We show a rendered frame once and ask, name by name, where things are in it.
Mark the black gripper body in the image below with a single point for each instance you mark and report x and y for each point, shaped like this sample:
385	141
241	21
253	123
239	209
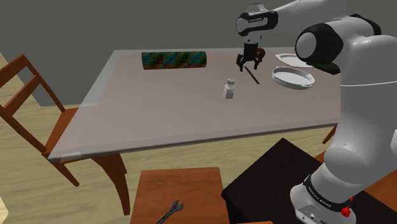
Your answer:
250	51

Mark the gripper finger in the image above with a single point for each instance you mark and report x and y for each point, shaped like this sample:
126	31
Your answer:
240	62
257	62

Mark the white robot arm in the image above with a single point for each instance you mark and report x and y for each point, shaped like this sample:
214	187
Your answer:
366	93

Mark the brown round object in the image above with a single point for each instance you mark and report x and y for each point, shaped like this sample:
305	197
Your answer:
262	52

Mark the black pen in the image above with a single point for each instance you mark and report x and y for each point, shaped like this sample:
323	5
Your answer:
252	76

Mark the white salt shaker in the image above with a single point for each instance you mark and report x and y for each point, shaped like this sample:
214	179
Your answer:
229	90

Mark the white flat plate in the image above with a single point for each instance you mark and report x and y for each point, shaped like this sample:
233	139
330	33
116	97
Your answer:
291	59

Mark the white round dish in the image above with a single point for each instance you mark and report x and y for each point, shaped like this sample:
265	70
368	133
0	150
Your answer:
291	79

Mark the multicoloured patterned roll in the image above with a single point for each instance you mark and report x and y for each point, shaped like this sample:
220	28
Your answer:
173	60

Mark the dark green object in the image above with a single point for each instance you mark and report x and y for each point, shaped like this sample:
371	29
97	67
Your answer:
327	67

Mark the grey table with brown legs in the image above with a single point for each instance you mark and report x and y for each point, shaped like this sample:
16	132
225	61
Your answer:
155	108

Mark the black robot stand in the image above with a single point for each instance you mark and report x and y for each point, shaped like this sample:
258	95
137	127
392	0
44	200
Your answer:
266	183

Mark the black adjustable wrench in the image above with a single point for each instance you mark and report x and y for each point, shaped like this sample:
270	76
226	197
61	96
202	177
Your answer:
170	212

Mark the brown wooden chair with backrest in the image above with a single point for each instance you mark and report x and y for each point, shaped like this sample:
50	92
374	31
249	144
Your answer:
21	93

